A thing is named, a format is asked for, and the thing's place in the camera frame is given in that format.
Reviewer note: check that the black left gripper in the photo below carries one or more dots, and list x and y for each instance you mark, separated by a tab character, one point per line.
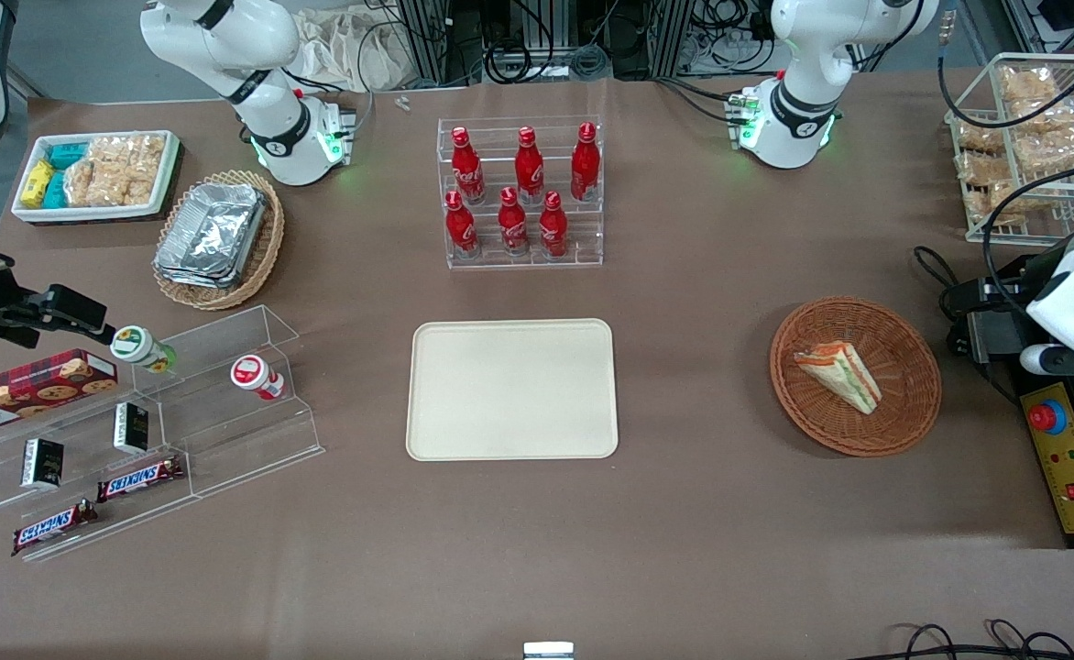
1004	323

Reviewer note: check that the green lid yogurt bottle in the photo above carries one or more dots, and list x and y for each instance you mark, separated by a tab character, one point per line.
138	346

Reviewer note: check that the silver metal bracket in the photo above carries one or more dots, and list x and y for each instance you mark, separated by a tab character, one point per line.
548	651

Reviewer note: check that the red lid yogurt bottle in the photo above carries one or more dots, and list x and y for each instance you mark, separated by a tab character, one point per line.
255	376

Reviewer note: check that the triangular sandwich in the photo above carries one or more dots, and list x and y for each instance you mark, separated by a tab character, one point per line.
844	376

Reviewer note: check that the white rectangular snack bin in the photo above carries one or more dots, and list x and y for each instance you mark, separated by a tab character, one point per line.
169	179

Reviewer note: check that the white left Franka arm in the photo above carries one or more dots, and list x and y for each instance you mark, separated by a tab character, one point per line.
794	119

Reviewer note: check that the teal snack pack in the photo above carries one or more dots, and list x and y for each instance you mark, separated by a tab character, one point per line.
68	154
55	191

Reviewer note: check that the clear acrylic bottle rack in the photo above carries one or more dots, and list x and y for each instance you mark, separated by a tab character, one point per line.
583	234

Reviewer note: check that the aluminium foil tray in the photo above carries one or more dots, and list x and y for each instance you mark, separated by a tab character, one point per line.
191	278
212	225

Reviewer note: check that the yellow snack pack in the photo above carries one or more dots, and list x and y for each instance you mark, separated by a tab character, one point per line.
38	183

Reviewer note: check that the beige plastic tray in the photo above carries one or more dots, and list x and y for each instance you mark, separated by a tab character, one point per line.
509	390

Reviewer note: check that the yellow emergency stop control box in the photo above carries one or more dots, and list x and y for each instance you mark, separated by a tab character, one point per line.
1073	458

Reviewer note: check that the light oval wicker basket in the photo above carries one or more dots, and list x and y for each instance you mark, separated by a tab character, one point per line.
267	247

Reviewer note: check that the Snickers chocolate bar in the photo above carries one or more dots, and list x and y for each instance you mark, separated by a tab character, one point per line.
51	527
138	478

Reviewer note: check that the beige cloth bag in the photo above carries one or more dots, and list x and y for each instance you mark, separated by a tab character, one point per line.
335	50

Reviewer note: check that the brown round wicker basket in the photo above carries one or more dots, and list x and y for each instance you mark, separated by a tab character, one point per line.
830	417

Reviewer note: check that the clear rice cracker bag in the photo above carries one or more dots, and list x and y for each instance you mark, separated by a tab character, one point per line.
1050	115
984	170
106	185
979	139
129	151
1055	151
1027	84
995	203

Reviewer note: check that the red tartan cookie box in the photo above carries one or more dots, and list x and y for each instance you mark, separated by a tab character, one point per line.
33	390

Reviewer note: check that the clear acrylic stepped shelf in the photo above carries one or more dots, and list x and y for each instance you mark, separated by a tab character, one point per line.
88	431
253	440

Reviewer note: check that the red cola bottle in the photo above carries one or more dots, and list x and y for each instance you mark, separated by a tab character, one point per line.
513	227
468	174
529	170
461	229
553	231
585	170

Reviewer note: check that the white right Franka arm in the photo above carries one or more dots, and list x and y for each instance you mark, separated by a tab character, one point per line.
285	137

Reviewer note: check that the small black box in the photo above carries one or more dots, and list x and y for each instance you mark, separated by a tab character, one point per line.
132	428
42	463

